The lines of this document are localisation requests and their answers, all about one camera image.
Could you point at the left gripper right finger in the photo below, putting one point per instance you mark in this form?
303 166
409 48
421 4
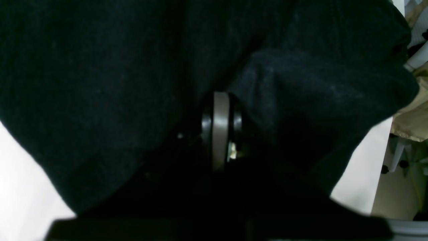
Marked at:
236 131

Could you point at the black T-shirt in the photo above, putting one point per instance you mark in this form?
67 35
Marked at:
93 89

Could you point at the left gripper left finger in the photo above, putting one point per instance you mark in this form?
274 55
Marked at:
215 130

